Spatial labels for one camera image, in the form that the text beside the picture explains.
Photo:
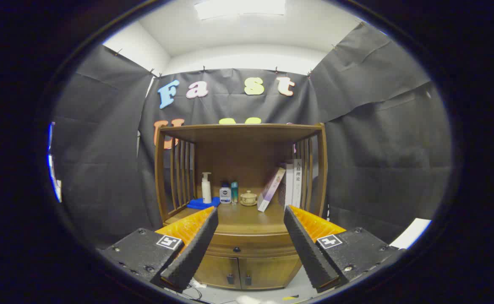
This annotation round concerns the blue folded cloth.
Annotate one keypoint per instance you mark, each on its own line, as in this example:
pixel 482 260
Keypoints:
pixel 198 204

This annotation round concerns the wooden countertop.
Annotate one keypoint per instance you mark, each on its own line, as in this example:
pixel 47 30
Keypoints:
pixel 249 217

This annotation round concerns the teal slim bottle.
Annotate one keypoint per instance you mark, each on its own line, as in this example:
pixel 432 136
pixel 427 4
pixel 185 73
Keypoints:
pixel 234 193

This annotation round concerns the patterned cover book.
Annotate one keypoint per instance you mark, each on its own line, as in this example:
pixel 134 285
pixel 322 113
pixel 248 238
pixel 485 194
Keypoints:
pixel 285 188

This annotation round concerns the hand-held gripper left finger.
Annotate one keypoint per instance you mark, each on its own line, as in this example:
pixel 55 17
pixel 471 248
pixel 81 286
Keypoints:
pixel 196 249

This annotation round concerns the wooden cabinet door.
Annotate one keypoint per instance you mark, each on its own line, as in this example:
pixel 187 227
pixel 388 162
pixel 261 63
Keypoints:
pixel 217 270
pixel 268 271

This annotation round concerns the wooden cabinet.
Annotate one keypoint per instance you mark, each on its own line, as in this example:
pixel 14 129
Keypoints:
pixel 246 147

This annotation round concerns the beige lidded tea cup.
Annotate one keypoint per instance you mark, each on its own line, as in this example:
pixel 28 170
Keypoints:
pixel 248 198

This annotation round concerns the ceiling light panel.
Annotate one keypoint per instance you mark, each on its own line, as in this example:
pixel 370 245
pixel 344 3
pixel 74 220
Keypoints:
pixel 240 8

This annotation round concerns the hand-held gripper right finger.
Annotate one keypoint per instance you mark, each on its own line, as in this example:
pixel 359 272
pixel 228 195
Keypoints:
pixel 304 247

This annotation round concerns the white table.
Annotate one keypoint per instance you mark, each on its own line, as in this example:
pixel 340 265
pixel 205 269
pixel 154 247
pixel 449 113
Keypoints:
pixel 411 232

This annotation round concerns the white lotion bottle blue cap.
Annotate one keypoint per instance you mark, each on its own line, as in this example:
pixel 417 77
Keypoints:
pixel 225 196

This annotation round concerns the white pump bottle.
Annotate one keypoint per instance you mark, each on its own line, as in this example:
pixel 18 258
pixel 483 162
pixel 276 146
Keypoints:
pixel 206 192

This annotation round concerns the purple cover book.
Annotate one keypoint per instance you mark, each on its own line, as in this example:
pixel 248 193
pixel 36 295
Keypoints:
pixel 271 190

